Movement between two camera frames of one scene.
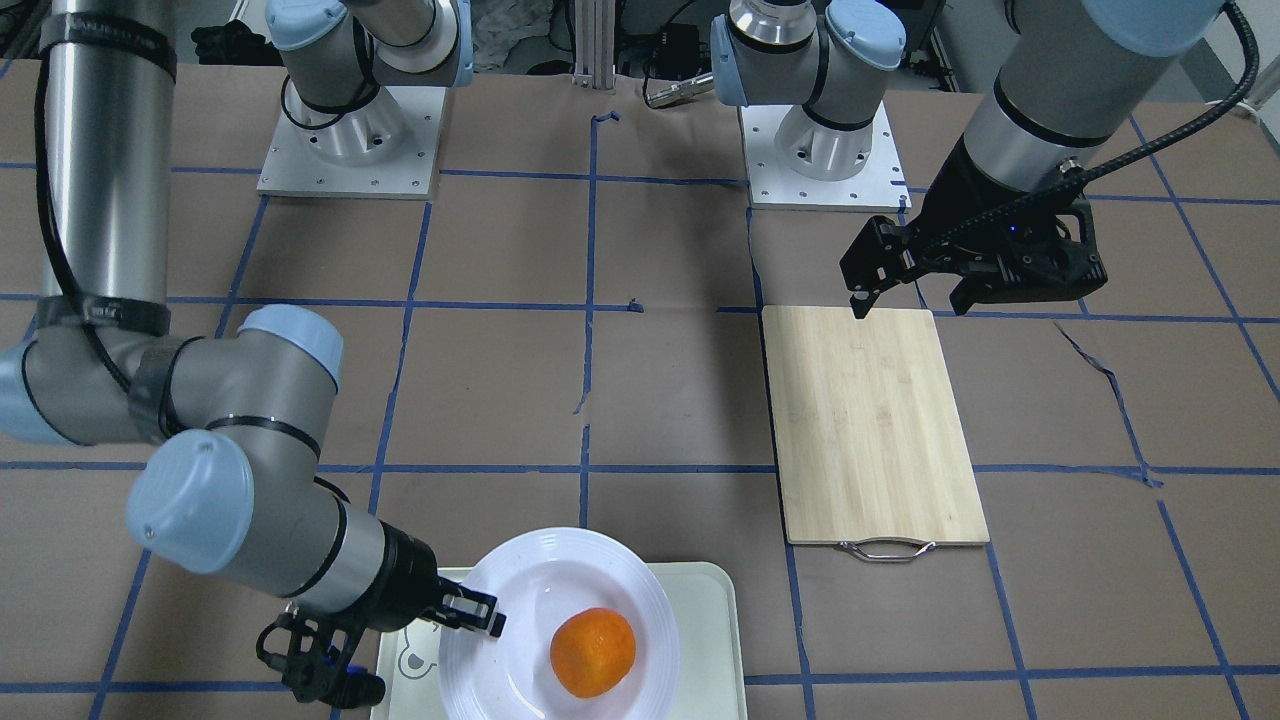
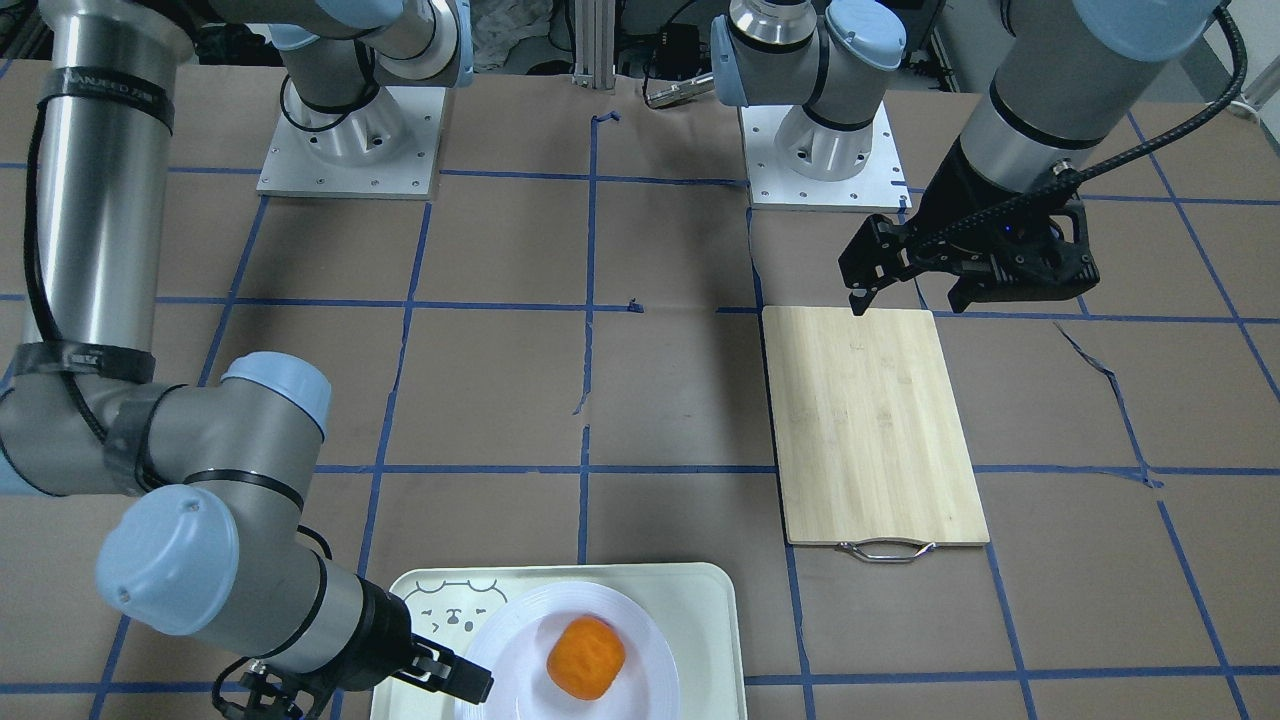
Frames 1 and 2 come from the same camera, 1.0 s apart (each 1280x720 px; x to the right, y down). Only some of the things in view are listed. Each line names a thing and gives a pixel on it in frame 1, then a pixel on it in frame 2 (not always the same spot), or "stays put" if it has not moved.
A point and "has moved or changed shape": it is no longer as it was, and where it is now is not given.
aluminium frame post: [595, 44] stays put
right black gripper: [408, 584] -> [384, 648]
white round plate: [541, 577] has moved or changed shape
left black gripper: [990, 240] stays put
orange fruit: [592, 649] has moved or changed shape
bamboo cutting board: [871, 449] stays put
